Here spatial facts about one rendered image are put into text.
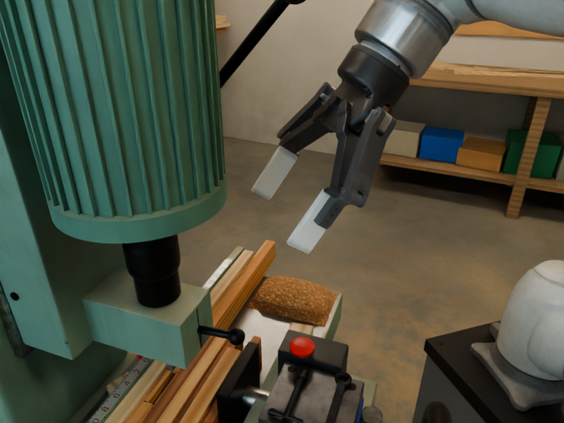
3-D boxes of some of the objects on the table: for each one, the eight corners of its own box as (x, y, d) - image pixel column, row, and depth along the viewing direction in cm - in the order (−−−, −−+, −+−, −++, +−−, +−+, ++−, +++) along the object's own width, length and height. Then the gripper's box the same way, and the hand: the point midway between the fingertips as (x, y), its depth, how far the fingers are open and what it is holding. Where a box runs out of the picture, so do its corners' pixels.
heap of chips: (325, 326, 72) (326, 309, 70) (247, 307, 76) (246, 289, 74) (337, 294, 79) (339, 277, 77) (266, 278, 84) (266, 261, 82)
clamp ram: (278, 467, 51) (277, 416, 47) (220, 446, 53) (215, 395, 49) (302, 404, 58) (303, 355, 54) (250, 389, 60) (248, 340, 56)
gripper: (483, 106, 39) (346, 289, 44) (353, 61, 60) (268, 190, 65) (435, 59, 35) (289, 266, 40) (313, 28, 56) (227, 167, 61)
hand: (281, 211), depth 52 cm, fingers open, 13 cm apart
